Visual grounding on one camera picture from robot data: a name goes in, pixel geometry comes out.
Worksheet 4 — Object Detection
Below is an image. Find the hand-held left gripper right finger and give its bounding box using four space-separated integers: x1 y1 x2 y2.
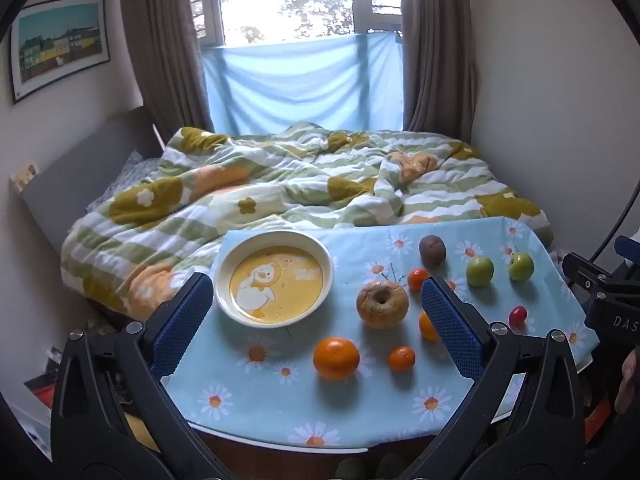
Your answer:
400 276 586 480

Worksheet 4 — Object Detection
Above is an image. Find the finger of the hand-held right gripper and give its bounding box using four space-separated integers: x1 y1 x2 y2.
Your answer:
562 252 640 295
614 234 640 262

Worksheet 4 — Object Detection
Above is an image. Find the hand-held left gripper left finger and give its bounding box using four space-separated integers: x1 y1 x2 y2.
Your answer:
50 272 236 480

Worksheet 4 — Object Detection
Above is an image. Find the large orange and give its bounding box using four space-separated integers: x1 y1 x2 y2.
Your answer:
418 310 442 344
313 336 361 382

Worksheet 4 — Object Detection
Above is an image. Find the small mandarin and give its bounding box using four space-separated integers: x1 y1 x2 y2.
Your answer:
407 268 432 294
389 345 417 374

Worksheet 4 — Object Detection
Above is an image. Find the green apple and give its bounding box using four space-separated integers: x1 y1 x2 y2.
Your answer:
466 255 495 288
508 251 535 282

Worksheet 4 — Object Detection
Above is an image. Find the cream bowl with duck print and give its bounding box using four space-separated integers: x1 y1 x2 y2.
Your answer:
214 230 335 329

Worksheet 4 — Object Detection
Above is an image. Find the person's right hand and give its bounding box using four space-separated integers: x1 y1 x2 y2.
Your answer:
616 357 640 413

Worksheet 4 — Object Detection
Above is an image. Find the speckled tan apple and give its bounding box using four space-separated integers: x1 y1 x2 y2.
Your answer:
356 280 411 331

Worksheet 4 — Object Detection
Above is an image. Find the brown passion fruit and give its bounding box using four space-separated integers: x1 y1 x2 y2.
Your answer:
419 235 447 268

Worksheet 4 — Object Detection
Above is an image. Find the blue daisy print tablecloth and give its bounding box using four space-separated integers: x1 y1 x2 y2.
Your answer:
160 216 601 449

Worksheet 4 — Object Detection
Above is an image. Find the grey patterned pillow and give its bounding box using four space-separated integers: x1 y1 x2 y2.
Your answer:
87 149 162 212

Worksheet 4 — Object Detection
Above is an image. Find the grey bed headboard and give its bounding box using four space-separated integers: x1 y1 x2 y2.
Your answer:
20 107 166 256

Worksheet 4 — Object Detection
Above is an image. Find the green floral striped blanket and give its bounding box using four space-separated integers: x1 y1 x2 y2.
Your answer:
60 121 556 319

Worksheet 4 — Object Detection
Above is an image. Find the brown curtain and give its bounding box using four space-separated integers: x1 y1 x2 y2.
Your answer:
117 0 217 147
400 0 477 142

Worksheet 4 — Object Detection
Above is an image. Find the light blue window cloth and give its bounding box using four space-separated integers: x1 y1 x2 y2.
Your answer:
200 30 406 137

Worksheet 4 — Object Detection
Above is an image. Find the window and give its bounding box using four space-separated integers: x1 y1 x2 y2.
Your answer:
187 0 407 50

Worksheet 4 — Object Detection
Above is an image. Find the black cable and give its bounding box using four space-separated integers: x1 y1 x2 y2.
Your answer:
589 199 640 263

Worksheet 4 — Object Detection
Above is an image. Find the white wall switch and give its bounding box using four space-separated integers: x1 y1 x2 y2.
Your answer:
10 162 39 194

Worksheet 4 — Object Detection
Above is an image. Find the framed wall poster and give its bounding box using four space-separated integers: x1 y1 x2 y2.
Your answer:
10 0 112 106

